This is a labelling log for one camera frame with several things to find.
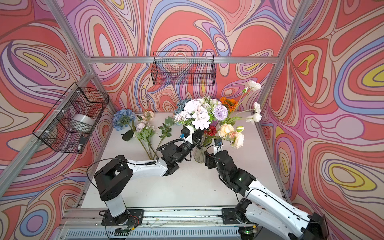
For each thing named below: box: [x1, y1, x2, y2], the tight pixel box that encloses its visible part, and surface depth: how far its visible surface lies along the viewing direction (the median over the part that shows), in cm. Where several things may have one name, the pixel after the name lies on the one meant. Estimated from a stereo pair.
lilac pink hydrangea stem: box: [174, 98, 211, 130], surface depth 59 cm
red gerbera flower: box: [204, 124, 217, 136], surface depth 72 cm
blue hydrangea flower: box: [112, 109, 136, 131], surface depth 107 cm
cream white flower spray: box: [218, 80, 262, 149], surface depth 65 cm
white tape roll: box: [70, 114, 95, 133], surface depth 74 cm
